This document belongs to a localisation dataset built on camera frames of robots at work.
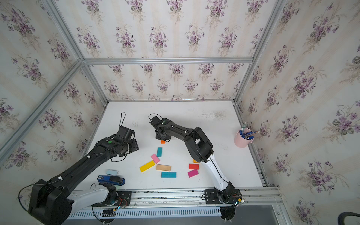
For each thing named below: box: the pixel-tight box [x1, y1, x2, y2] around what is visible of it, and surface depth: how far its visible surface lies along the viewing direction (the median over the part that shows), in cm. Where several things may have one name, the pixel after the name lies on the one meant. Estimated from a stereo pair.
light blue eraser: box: [105, 169, 120, 176], surface depth 82 cm
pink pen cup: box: [233, 127, 255, 149], surface depth 91 cm
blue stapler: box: [97, 175, 126, 186], surface depth 79 cm
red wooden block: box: [188, 163, 200, 170], surface depth 86 cm
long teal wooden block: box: [160, 171, 177, 178], surface depth 83 cm
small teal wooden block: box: [156, 147, 163, 158], surface depth 92 cm
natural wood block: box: [155, 164, 172, 172], surface depth 86 cm
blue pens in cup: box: [239, 121, 259, 140], surface depth 89 cm
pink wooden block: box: [150, 153, 160, 165], surface depth 90 cm
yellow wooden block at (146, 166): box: [139, 160, 156, 173], surface depth 86 cm
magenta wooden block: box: [187, 169, 199, 178], surface depth 84 cm
